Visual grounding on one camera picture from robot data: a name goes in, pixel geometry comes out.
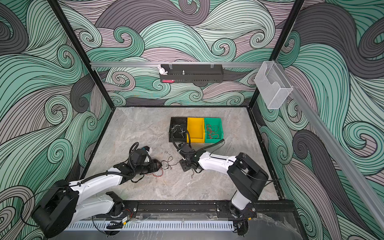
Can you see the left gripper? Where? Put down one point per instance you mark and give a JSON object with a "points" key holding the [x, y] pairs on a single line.
{"points": [[154, 165]]}

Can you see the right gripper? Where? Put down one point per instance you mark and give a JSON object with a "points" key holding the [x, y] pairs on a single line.
{"points": [[183, 167]]}

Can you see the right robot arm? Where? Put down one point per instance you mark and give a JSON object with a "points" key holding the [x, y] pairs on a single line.
{"points": [[248, 177]]}

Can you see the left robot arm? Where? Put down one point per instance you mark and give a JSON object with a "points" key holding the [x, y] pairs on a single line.
{"points": [[65, 203]]}

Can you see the black plastic bin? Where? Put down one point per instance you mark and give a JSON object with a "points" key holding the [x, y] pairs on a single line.
{"points": [[178, 129]]}

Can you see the yellow plastic bin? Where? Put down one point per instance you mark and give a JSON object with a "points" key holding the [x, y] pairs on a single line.
{"points": [[196, 129]]}

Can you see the green plastic bin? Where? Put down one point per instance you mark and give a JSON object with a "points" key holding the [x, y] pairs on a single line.
{"points": [[213, 130]]}

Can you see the white rabbit figurine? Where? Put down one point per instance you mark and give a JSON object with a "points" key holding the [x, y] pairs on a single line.
{"points": [[162, 71]]}

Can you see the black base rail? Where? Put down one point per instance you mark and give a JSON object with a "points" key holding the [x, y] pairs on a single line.
{"points": [[220, 209]]}

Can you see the black wall shelf tray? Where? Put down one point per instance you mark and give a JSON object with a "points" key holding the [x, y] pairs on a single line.
{"points": [[196, 74]]}

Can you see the white slotted cable duct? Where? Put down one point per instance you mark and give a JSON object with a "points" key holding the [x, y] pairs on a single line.
{"points": [[155, 226]]}

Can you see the clear acrylic wall holder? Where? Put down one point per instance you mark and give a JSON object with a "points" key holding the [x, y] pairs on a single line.
{"points": [[273, 84]]}

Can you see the aluminium wall rail back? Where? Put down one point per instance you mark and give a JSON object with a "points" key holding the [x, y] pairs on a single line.
{"points": [[121, 64]]}

